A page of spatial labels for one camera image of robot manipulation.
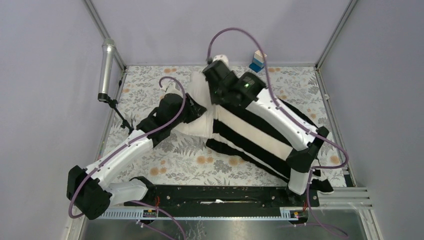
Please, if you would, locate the blue and white block stack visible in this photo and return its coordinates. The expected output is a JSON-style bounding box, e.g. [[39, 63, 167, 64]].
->
[[249, 50, 267, 73]]

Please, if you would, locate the white pillow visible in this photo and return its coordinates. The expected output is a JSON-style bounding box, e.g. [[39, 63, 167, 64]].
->
[[175, 72, 214, 139]]

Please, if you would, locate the black microphone stand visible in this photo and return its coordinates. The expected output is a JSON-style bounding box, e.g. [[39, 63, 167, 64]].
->
[[106, 97, 134, 135]]

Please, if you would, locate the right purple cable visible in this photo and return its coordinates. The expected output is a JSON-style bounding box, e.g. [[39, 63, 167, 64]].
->
[[205, 27, 350, 239]]

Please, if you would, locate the purple cable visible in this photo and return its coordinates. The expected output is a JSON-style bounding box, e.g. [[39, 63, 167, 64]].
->
[[68, 76, 188, 240], [205, 27, 350, 239]]

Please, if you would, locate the floral patterned table mat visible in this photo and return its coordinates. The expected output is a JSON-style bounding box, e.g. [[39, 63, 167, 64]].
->
[[114, 66, 330, 187]]

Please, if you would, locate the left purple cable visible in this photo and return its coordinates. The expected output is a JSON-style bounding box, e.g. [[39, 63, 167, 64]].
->
[[68, 76, 188, 240]]

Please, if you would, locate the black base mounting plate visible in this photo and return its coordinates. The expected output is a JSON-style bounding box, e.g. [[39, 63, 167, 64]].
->
[[141, 185, 320, 219]]

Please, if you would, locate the black white striped pillowcase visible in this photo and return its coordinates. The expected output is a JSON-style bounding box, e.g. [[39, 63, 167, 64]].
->
[[205, 104, 334, 195]]

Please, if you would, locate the white slotted cable duct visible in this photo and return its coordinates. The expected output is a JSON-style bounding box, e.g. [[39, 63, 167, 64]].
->
[[98, 207, 299, 221]]

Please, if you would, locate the silver microphone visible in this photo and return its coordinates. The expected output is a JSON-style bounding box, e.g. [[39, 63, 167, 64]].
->
[[97, 38, 116, 102]]

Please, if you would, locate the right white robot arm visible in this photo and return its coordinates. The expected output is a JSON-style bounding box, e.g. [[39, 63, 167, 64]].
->
[[202, 55, 333, 206]]

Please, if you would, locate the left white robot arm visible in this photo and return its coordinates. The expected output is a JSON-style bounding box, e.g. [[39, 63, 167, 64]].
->
[[66, 80, 212, 220]]

